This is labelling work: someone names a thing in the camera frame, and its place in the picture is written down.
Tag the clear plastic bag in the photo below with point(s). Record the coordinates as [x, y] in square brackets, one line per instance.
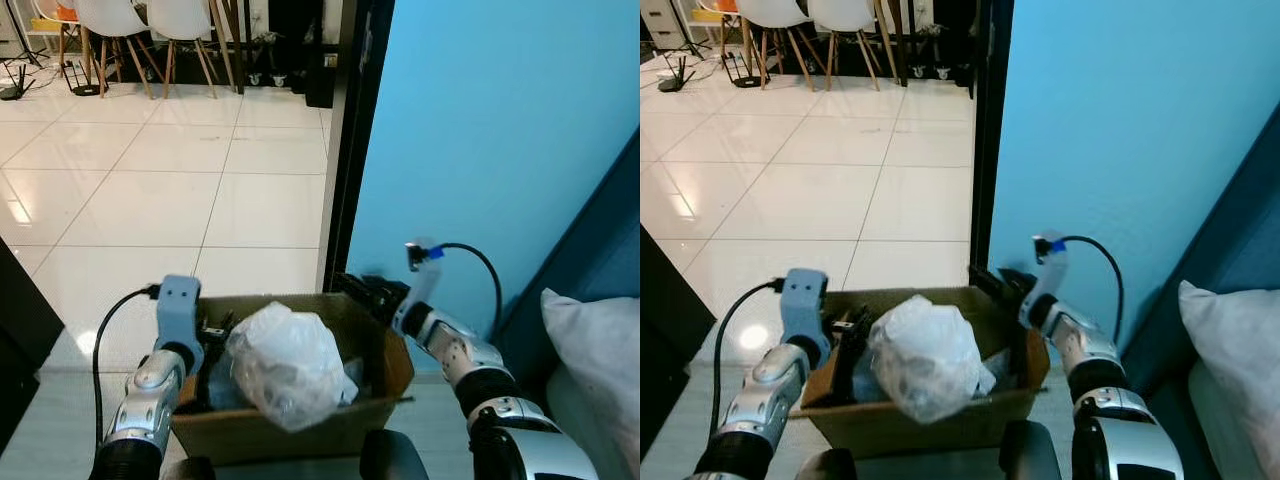
[290, 365]
[930, 360]

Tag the pink pillow orange dots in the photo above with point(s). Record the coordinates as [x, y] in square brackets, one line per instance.
[1235, 350]
[595, 350]

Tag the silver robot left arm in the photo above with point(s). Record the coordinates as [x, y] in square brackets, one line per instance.
[765, 400]
[145, 410]

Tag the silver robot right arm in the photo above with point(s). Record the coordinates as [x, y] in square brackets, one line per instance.
[1095, 355]
[470, 360]

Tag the silver robot right leg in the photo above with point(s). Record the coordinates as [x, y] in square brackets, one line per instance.
[395, 460]
[1030, 455]

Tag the black door leaf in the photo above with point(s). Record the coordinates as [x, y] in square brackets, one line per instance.
[670, 340]
[20, 340]

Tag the blue fabric headboard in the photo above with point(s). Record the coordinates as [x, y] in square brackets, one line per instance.
[1240, 230]
[600, 230]

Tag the black cabinet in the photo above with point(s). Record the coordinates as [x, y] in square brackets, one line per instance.
[318, 60]
[958, 50]

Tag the black wifi router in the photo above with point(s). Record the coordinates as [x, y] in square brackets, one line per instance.
[742, 80]
[85, 90]
[12, 92]
[672, 85]

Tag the white chair wooden legs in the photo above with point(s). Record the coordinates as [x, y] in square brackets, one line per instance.
[775, 12]
[110, 15]
[180, 15]
[845, 12]

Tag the white drawer unit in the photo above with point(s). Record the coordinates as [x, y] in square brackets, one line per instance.
[12, 25]
[662, 22]

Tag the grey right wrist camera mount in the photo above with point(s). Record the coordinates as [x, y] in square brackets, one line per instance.
[425, 285]
[1050, 275]

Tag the black door frame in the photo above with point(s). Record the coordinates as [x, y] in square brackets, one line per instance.
[990, 130]
[355, 130]

